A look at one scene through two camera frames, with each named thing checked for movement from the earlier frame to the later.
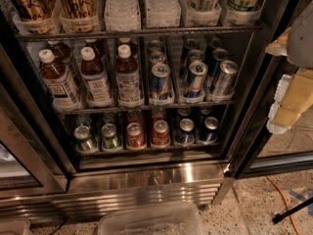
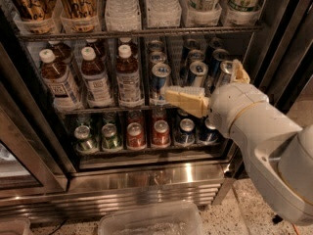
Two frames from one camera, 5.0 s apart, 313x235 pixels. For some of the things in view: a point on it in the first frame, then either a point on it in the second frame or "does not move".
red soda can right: (160, 133) does not move
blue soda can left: (185, 134) does not move
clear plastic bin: (174, 218) does not move
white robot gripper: (302, 39) -> (235, 108)
